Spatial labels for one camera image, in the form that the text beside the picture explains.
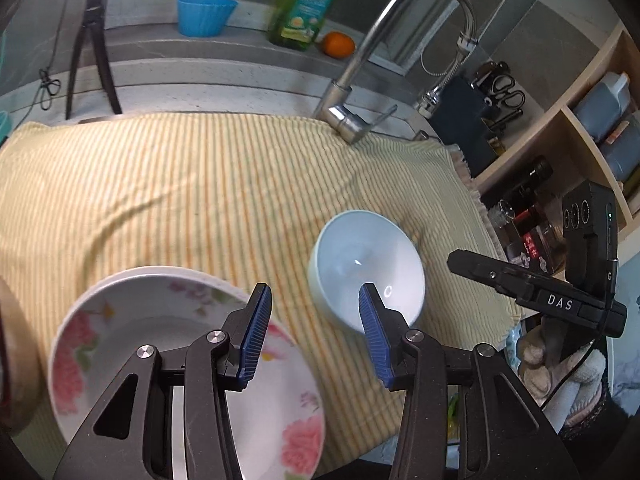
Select wooden shelf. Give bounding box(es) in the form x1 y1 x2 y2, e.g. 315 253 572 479
472 22 640 281

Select pull-out sprayer hose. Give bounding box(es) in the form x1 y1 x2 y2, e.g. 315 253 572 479
412 34 478 118

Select orange fruit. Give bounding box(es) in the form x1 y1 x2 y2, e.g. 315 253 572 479
320 32 356 60

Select white ceramic bowl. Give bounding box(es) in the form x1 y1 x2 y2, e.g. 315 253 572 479
307 210 426 334

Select blue ribbed cup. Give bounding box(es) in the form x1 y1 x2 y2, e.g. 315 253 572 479
177 0 238 38

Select black cable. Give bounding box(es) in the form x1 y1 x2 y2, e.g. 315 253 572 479
29 0 72 112

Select chrome faucet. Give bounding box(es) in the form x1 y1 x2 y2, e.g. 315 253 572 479
314 0 478 144

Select gloved right hand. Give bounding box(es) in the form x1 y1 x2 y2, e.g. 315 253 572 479
516 318 606 434

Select black tripod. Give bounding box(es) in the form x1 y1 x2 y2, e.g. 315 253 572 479
64 0 124 122

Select yellow striped cloth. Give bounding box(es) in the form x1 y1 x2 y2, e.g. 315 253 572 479
1 114 522 479

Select black scissors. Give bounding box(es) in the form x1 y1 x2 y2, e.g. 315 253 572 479
471 61 526 131

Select dark blue utensil holder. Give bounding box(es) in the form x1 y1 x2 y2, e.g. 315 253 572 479
428 76 498 178

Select dark glass bottle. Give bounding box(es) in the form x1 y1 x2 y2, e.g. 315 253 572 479
488 156 553 219

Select floral white plate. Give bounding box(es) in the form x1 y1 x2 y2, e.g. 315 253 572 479
48 266 326 479

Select green dish soap bottle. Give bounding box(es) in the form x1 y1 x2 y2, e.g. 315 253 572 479
267 0 334 51

